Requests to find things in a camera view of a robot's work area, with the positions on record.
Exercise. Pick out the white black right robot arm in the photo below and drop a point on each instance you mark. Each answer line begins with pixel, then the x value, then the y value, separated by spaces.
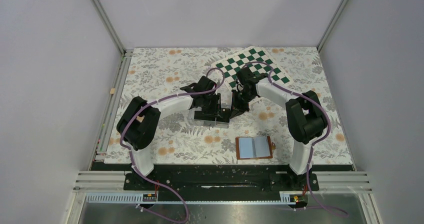
pixel 307 121

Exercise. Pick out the brown leather card holder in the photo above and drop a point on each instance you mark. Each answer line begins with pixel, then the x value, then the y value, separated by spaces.
pixel 254 148

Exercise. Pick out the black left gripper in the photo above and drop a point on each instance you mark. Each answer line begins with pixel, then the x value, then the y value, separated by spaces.
pixel 216 109

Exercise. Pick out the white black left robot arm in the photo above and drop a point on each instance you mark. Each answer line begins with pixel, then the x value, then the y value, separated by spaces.
pixel 138 124

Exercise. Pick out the green white checkered mat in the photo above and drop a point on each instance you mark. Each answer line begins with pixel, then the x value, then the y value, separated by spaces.
pixel 260 61

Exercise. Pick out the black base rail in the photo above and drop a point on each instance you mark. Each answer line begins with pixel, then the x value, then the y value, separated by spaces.
pixel 232 182

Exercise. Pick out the clear acrylic card box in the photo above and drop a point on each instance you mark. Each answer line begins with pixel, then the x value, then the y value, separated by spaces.
pixel 208 124

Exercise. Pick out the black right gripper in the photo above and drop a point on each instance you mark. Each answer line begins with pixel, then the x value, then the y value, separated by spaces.
pixel 237 109

